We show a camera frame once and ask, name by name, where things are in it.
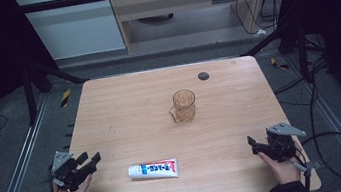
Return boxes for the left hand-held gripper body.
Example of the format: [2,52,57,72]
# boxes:
[45,145,101,192]

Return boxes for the white cabinet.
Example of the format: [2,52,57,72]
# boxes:
[14,0,128,66]

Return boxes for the black metal stand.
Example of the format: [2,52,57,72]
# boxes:
[235,18,314,94]
[16,41,96,128]

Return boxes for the amber glass mug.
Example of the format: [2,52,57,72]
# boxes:
[165,87,200,126]

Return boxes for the black hanging desk cables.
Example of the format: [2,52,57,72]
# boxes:
[233,0,286,38]

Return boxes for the black floor cables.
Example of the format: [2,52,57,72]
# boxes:
[265,31,339,111]

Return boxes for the white toothpaste tube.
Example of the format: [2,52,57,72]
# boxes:
[127,157,181,185]

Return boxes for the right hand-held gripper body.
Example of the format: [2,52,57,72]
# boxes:
[253,117,323,179]

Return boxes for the grey round table grommet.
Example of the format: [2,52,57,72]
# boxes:
[197,70,211,83]

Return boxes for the light wooden desk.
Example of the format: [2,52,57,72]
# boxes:
[106,0,302,55]

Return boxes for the person's right hand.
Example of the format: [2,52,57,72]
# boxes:
[256,144,308,189]

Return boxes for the yellow black tape strip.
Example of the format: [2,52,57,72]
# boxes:
[58,88,74,108]
[269,54,291,73]

